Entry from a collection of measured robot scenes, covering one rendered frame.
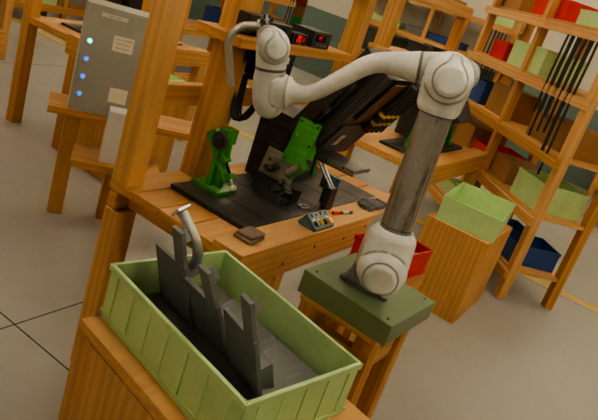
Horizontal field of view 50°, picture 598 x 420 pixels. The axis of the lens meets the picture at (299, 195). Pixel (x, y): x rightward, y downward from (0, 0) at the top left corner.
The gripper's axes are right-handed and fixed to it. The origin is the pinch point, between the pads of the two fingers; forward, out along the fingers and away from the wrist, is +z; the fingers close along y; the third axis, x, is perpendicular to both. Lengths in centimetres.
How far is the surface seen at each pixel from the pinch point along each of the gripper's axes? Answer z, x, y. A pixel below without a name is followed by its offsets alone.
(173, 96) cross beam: 20, 33, -33
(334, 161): 18, -37, -60
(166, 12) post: -1.1, 34.2, 3.7
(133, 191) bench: -6, 48, -64
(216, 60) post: 28.4, 14.8, -19.3
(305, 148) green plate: 17, -23, -53
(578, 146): 167, -260, -104
